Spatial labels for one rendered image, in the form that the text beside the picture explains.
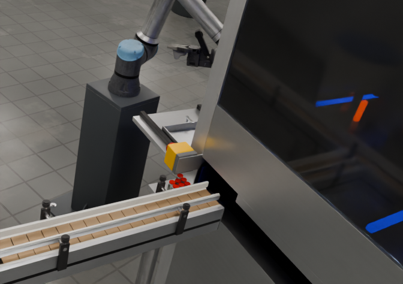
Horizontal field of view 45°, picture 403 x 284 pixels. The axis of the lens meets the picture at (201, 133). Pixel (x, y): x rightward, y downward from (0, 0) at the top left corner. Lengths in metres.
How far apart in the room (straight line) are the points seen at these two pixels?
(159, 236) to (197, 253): 0.31
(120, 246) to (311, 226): 0.51
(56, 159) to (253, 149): 1.96
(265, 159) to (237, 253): 0.34
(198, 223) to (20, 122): 2.18
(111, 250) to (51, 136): 2.06
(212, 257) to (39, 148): 1.84
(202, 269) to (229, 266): 0.16
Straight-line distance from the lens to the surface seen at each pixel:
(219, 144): 1.50
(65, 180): 3.01
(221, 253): 1.61
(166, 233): 1.45
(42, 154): 3.19
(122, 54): 2.23
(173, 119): 2.02
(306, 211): 1.29
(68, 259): 1.33
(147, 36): 2.33
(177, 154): 1.54
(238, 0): 1.40
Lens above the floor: 1.88
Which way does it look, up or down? 31 degrees down
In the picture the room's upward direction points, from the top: 16 degrees clockwise
